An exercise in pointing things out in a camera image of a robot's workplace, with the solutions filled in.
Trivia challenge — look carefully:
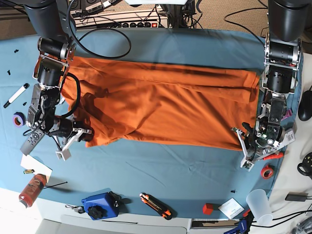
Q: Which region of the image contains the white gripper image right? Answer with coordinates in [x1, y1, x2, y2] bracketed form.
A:
[231, 122, 280, 171]

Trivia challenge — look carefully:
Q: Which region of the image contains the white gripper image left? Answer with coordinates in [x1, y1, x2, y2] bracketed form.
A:
[52, 127, 94, 161]

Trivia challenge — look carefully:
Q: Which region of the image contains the orange t-shirt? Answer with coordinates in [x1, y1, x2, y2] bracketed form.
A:
[69, 57, 259, 150]

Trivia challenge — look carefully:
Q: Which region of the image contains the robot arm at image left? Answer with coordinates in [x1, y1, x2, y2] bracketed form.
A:
[20, 0, 94, 160]

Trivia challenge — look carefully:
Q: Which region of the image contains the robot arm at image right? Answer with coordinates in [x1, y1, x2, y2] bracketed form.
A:
[232, 0, 312, 171]

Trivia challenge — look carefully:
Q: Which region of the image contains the clear packaged bit set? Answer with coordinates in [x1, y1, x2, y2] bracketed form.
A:
[280, 129, 295, 148]

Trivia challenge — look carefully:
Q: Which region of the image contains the red tape roll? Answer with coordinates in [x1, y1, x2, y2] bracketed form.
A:
[261, 165, 274, 179]

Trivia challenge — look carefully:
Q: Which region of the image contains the purple glue tube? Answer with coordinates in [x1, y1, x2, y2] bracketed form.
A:
[281, 109, 293, 120]

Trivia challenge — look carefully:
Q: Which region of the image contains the black zip tie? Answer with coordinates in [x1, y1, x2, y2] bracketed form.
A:
[43, 181, 68, 189]

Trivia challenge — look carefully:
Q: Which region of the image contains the grey remote control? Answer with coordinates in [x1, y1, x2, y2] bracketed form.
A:
[20, 129, 45, 156]

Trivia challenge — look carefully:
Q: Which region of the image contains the black computer mouse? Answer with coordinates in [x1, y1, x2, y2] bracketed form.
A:
[298, 90, 312, 121]

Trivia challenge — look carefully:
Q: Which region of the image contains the white paper card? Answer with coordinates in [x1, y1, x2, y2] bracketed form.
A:
[20, 155, 53, 182]

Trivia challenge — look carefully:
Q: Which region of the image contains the black kettlebell shaped object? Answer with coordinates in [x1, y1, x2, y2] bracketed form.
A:
[297, 153, 312, 179]

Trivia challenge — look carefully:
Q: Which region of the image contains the translucent plastic cup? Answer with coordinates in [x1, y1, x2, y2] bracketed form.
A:
[246, 189, 273, 226]

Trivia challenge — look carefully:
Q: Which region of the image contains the small AA battery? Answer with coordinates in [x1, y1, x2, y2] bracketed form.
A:
[23, 169, 35, 174]

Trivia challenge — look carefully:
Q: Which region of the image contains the purple tape roll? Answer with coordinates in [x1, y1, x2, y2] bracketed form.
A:
[13, 112, 26, 127]

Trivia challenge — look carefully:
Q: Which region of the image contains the blue box with black knob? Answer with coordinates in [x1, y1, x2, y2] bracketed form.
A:
[81, 191, 121, 220]

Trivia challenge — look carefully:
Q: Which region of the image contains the white square card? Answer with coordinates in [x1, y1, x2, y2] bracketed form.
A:
[218, 198, 244, 219]

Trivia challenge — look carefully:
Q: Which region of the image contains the red drink can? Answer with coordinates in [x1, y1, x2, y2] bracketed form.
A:
[19, 174, 47, 208]

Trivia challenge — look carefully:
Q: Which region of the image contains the black and white marker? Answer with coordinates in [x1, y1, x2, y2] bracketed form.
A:
[3, 83, 30, 108]

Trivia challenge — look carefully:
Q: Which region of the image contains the black power adapter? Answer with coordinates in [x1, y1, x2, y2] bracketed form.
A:
[285, 192, 309, 202]

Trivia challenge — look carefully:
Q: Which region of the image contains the small red cube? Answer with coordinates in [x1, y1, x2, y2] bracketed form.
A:
[202, 203, 214, 215]

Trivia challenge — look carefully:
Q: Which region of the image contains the blue black bar clamp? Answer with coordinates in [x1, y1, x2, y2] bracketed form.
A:
[224, 209, 254, 234]

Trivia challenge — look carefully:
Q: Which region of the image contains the orange black utility knife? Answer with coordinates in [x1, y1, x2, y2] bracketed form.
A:
[139, 193, 172, 220]

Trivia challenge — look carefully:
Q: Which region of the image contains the black power strip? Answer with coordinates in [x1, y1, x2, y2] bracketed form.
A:
[76, 20, 165, 28]

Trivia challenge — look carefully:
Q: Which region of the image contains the red handled screwdriver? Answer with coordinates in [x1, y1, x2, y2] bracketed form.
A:
[263, 152, 284, 160]

